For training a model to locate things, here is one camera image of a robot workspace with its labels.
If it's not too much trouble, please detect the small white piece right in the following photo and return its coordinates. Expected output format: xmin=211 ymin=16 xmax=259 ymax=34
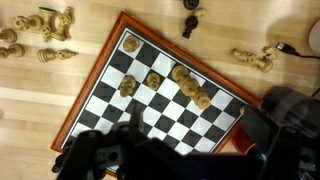
xmin=262 ymin=46 xmax=278 ymax=60

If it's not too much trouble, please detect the white pawn off board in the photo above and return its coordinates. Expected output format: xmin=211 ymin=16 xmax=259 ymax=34
xmin=13 ymin=15 xmax=43 ymax=31
xmin=0 ymin=43 xmax=25 ymax=58
xmin=0 ymin=28 xmax=18 ymax=43

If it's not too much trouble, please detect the black usb cable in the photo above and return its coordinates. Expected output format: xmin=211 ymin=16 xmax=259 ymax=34
xmin=275 ymin=41 xmax=320 ymax=61

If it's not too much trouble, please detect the white queen lying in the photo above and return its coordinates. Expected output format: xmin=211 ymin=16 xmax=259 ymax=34
xmin=51 ymin=6 xmax=72 ymax=41

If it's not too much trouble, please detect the dark chess piece lying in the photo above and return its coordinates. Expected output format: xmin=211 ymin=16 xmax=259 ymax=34
xmin=182 ymin=16 xmax=199 ymax=39

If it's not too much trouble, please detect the dark chess piece top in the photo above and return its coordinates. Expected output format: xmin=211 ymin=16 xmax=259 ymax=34
xmin=183 ymin=0 xmax=200 ymax=10

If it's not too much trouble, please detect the white pawn on board corner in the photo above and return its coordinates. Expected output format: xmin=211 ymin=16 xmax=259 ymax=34
xmin=123 ymin=36 xmax=139 ymax=52

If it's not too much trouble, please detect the white king green felt base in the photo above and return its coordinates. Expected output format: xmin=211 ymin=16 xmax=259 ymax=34
xmin=39 ymin=7 xmax=56 ymax=42

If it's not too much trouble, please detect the white piece lying alone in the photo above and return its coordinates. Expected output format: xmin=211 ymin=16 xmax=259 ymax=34
xmin=37 ymin=49 xmax=77 ymax=63

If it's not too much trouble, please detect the white pawn on board centre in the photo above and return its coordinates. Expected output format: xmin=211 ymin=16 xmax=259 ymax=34
xmin=147 ymin=73 xmax=160 ymax=90

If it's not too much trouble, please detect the wooden framed chess board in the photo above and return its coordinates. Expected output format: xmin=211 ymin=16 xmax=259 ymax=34
xmin=52 ymin=12 xmax=259 ymax=153

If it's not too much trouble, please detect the white chess piece lying right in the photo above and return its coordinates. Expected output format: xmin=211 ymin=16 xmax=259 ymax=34
xmin=233 ymin=49 xmax=273 ymax=73

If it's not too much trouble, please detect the tall white chess piece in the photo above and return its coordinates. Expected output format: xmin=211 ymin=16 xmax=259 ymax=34
xmin=192 ymin=88 xmax=211 ymax=109
xmin=172 ymin=65 xmax=199 ymax=97

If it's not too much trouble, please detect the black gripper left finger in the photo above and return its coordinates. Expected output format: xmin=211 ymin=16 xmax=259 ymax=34
xmin=129 ymin=104 xmax=144 ymax=132

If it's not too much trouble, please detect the white chess piece near dark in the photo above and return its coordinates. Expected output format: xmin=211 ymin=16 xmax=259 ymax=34
xmin=193 ymin=8 xmax=206 ymax=18

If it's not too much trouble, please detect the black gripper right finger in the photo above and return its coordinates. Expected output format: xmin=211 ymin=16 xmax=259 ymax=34
xmin=240 ymin=105 xmax=279 ymax=153

